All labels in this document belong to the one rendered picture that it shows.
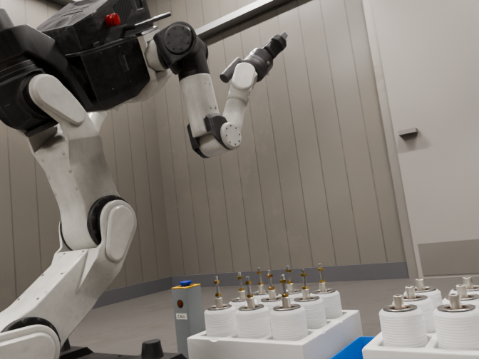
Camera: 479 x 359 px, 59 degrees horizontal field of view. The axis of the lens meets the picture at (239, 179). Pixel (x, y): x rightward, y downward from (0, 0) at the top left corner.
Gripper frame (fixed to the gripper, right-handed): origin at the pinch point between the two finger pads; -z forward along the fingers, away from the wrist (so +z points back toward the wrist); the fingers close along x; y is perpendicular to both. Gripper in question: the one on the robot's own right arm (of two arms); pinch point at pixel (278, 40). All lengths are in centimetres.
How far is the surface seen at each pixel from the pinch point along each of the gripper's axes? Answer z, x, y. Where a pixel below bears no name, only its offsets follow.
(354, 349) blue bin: 70, -14, 73
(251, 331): 83, -5, 47
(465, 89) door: -147, 51, 120
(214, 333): 88, 7, 44
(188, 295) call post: 81, 22, 36
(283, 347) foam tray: 84, -17, 50
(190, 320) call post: 87, 22, 41
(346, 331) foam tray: 66, -11, 70
